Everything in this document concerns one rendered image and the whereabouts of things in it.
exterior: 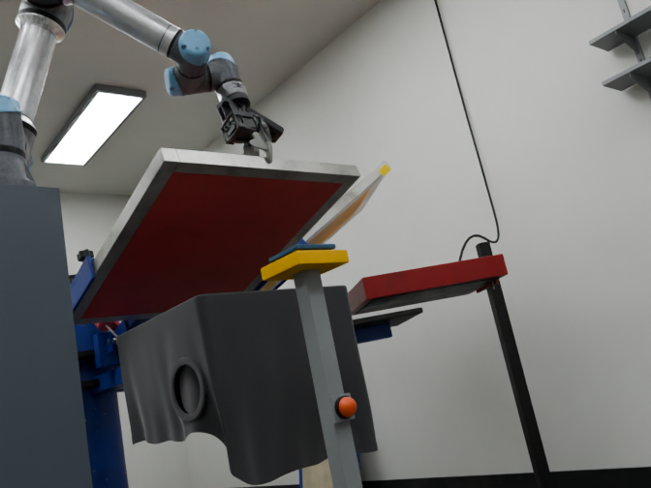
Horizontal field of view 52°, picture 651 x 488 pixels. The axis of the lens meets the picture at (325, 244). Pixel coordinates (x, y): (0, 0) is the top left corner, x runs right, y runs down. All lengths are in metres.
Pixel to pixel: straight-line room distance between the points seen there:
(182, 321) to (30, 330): 0.36
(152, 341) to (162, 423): 0.21
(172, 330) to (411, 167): 2.66
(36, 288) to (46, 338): 0.10
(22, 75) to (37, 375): 0.74
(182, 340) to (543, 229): 2.29
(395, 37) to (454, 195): 1.10
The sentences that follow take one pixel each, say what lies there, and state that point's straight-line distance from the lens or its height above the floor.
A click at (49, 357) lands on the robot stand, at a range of 1.38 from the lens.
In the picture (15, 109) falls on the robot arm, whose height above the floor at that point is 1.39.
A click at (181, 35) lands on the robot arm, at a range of 1.66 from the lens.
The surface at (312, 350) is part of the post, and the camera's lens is 1.31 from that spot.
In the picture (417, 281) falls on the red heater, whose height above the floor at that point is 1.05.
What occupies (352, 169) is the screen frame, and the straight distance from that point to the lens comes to 1.82.
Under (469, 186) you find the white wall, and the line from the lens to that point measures 3.75.
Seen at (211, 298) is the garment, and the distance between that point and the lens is 1.51.
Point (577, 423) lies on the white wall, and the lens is 3.49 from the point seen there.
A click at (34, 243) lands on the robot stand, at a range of 1.43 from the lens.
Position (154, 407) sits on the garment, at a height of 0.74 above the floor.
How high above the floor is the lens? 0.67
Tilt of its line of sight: 13 degrees up
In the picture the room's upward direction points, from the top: 12 degrees counter-clockwise
